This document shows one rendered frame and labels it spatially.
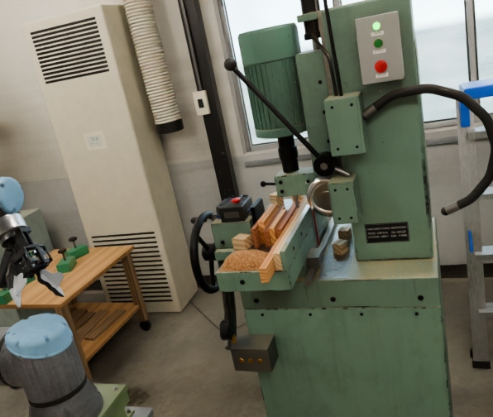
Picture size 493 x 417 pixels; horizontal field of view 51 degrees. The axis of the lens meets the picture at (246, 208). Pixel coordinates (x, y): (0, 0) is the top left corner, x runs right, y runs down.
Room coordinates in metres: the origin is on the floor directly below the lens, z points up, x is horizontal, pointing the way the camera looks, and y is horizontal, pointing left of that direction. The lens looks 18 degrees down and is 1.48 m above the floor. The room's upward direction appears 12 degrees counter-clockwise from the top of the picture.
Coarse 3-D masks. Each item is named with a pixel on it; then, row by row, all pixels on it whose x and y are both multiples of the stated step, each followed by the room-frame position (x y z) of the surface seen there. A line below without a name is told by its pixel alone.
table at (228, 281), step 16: (288, 208) 1.74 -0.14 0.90; (320, 224) 1.64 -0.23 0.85; (304, 240) 1.43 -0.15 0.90; (224, 256) 1.54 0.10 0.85; (304, 256) 1.40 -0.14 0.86; (224, 272) 1.31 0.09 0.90; (240, 272) 1.29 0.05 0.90; (256, 272) 1.27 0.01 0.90; (288, 272) 1.24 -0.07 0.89; (224, 288) 1.31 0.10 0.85; (240, 288) 1.30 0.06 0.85; (256, 288) 1.28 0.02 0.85; (272, 288) 1.26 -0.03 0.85; (288, 288) 1.25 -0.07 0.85
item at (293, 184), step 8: (304, 168) 1.59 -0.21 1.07; (312, 168) 1.57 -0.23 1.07; (280, 176) 1.56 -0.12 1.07; (288, 176) 1.55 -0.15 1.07; (296, 176) 1.54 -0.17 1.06; (304, 176) 1.53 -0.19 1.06; (312, 176) 1.52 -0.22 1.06; (280, 184) 1.56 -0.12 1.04; (288, 184) 1.55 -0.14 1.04; (296, 184) 1.54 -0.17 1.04; (304, 184) 1.53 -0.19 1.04; (280, 192) 1.56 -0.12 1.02; (288, 192) 1.55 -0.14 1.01; (296, 192) 1.54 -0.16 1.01; (304, 192) 1.53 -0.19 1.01
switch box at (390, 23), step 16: (384, 16) 1.30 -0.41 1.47; (368, 32) 1.31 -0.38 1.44; (384, 32) 1.30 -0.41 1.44; (368, 48) 1.31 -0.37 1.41; (384, 48) 1.30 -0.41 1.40; (400, 48) 1.29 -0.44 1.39; (368, 64) 1.32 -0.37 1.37; (400, 64) 1.29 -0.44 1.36; (368, 80) 1.32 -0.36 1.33; (384, 80) 1.31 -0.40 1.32
